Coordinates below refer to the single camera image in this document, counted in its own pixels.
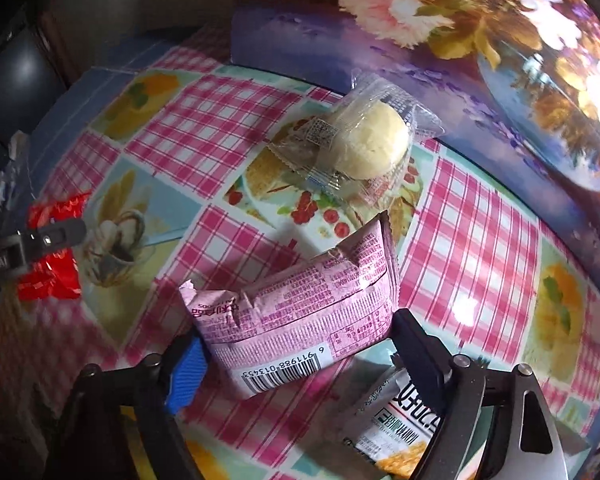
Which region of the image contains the pink snack packet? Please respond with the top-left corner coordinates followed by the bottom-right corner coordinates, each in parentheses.
top-left (179, 211), bottom-right (401, 401)

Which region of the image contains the white crumpled tissue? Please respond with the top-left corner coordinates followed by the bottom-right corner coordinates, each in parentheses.
top-left (9, 130), bottom-right (30, 158)

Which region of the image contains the crumpled blue white wrapper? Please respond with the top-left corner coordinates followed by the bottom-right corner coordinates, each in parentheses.
top-left (0, 160), bottom-right (31, 238)

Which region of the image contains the red snack packet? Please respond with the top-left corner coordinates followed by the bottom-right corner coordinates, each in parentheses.
top-left (17, 192), bottom-right (93, 302)

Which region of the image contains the pale grey snack packet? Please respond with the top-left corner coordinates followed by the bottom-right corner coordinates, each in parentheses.
top-left (341, 367), bottom-right (448, 478)

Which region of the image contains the pink checked tablecloth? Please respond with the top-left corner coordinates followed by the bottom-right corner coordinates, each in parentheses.
top-left (0, 25), bottom-right (600, 480)

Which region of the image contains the clear wrapped pale bun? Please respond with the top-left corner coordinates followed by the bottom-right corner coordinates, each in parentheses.
top-left (267, 72), bottom-right (443, 196)

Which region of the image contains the dark chair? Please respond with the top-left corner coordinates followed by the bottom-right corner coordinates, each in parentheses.
top-left (0, 10), bottom-right (68, 151)

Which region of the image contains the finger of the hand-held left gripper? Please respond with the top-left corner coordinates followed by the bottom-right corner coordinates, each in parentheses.
top-left (17, 219), bottom-right (88, 257)

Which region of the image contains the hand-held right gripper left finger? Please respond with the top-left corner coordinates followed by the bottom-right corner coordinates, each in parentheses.
top-left (60, 332), bottom-right (211, 480)

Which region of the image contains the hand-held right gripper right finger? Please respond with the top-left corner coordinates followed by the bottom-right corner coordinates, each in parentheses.
top-left (391, 308), bottom-right (577, 480)

